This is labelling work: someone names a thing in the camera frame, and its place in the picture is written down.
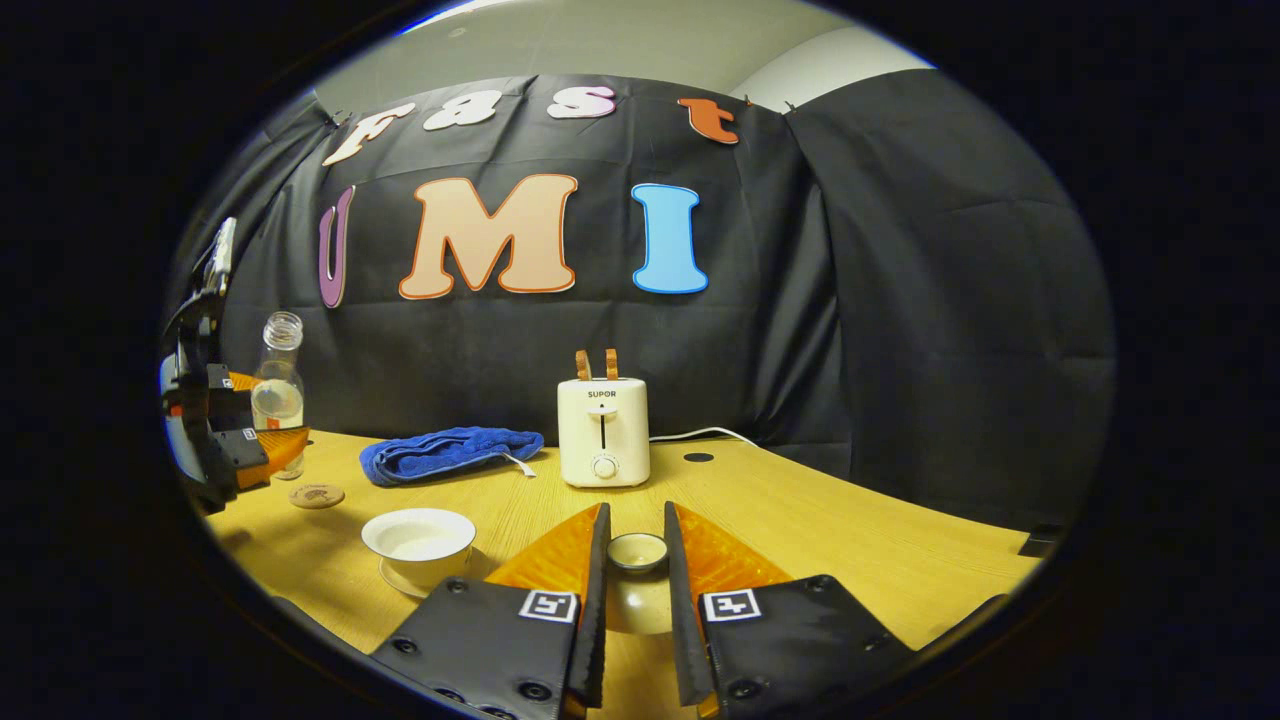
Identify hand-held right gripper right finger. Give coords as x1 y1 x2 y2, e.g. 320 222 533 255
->
664 502 916 720

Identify white toaster cable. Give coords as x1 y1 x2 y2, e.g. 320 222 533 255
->
648 427 761 448

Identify clear plastic water bottle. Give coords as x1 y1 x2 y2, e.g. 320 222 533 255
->
250 312 306 481

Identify blue folded towel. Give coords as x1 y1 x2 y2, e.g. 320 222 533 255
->
359 427 545 488

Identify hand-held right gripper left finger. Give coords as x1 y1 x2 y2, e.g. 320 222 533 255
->
370 502 611 720

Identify cream ceramic teacup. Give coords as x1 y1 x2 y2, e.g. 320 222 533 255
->
361 508 477 587

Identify white toaster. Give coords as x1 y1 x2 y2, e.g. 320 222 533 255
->
557 377 651 489

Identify cream ceramic teacup lid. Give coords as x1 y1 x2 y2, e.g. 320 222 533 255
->
606 532 673 636

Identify black backdrop cloth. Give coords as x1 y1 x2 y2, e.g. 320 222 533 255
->
165 75 1116 531

